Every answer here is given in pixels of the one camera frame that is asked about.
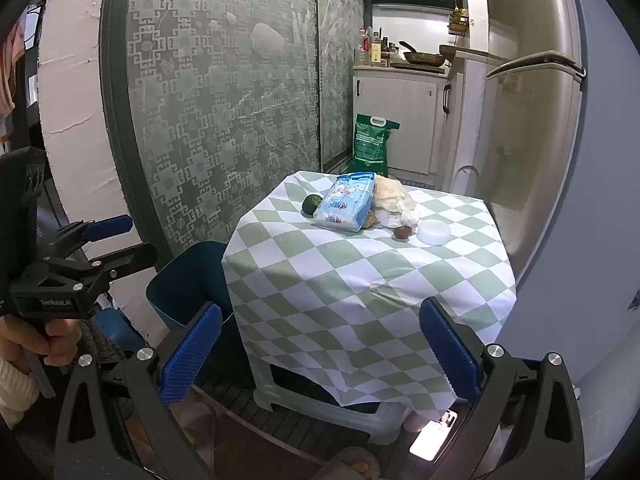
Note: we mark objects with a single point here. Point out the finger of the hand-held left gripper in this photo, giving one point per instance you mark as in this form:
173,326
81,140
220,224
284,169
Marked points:
130,257
107,227

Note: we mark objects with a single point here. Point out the silver fridge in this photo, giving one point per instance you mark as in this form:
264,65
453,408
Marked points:
530,160

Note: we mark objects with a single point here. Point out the teal plastic bin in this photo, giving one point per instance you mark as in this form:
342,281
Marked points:
200,280

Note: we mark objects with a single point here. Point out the flat cooktop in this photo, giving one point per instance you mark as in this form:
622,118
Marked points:
415,66

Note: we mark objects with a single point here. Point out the white kitchen cabinet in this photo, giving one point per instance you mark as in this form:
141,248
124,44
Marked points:
395,115

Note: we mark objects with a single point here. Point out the dark sauce bottle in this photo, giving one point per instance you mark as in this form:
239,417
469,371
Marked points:
386,50

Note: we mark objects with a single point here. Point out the clear plastic bottle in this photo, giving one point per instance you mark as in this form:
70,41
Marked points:
364,47

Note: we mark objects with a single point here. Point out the bread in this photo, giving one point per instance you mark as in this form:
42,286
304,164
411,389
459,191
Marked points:
392,195

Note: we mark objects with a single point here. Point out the blue white tissue pack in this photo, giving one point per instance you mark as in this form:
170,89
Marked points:
345,202

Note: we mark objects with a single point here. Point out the green lime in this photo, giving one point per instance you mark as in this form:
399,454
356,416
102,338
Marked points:
311,204

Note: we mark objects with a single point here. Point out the person's left forearm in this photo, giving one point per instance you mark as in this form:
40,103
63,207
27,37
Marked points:
12,395

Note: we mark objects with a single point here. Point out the brown slipper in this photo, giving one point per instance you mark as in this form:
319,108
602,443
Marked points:
345,462

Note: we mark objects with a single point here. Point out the orange peel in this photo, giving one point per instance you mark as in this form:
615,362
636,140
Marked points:
370,221

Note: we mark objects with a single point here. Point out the person's left hand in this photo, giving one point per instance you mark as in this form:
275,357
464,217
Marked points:
55,340

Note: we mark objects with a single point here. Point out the frying pan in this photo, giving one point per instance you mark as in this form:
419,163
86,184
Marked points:
425,57

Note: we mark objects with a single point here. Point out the patterned frosted sliding door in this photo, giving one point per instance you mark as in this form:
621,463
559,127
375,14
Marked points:
340,70
215,110

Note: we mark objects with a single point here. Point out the yellow oil bottle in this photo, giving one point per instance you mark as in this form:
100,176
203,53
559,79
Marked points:
375,54

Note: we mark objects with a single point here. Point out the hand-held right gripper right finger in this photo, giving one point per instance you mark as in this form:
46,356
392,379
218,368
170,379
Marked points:
450,355

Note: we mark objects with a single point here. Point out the brown kiwi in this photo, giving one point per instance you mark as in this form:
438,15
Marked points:
403,233

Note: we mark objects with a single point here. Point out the white round lid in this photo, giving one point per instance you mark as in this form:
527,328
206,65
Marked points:
434,233

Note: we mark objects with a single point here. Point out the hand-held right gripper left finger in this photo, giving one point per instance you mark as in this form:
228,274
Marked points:
190,355

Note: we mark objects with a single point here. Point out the pink hanging cloth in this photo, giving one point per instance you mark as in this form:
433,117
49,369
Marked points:
7,80

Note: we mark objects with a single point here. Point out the green rice bag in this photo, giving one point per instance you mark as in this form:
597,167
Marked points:
372,145

